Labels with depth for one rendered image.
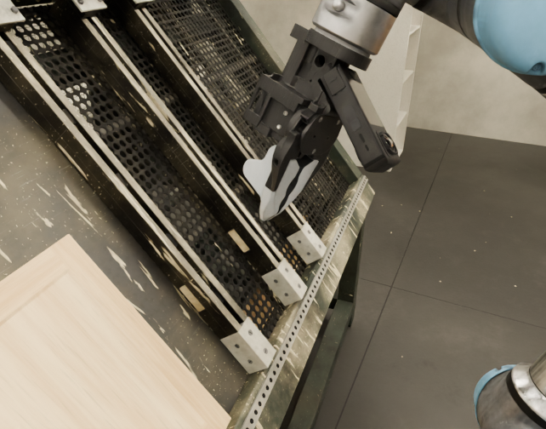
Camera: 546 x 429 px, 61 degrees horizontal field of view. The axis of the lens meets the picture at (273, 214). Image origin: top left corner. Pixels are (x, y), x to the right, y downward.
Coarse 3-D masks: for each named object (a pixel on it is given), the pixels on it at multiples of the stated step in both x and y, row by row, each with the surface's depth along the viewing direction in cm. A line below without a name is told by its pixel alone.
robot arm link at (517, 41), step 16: (464, 0) 36; (480, 0) 32; (496, 0) 30; (512, 0) 29; (528, 0) 28; (544, 0) 28; (464, 16) 36; (480, 16) 32; (496, 16) 30; (512, 16) 29; (528, 16) 29; (544, 16) 29; (464, 32) 39; (480, 32) 33; (496, 32) 30; (512, 32) 29; (528, 32) 29; (544, 32) 29; (496, 48) 31; (512, 48) 30; (528, 48) 30; (544, 48) 30; (512, 64) 31; (528, 64) 30; (544, 64) 30; (528, 80) 35; (544, 80) 34; (544, 96) 36
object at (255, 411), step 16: (352, 208) 198; (336, 240) 176; (320, 272) 158; (304, 304) 143; (288, 336) 131; (288, 352) 128; (272, 368) 121; (272, 384) 118; (256, 400) 112; (256, 416) 110
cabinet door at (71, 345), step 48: (0, 288) 84; (48, 288) 91; (96, 288) 98; (0, 336) 81; (48, 336) 87; (96, 336) 93; (144, 336) 101; (0, 384) 78; (48, 384) 83; (96, 384) 89; (144, 384) 97; (192, 384) 105
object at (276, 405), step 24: (336, 216) 191; (360, 216) 202; (312, 264) 162; (336, 264) 169; (336, 288) 163; (288, 312) 139; (312, 312) 145; (312, 336) 140; (288, 360) 128; (288, 384) 124; (240, 408) 110; (264, 408) 114
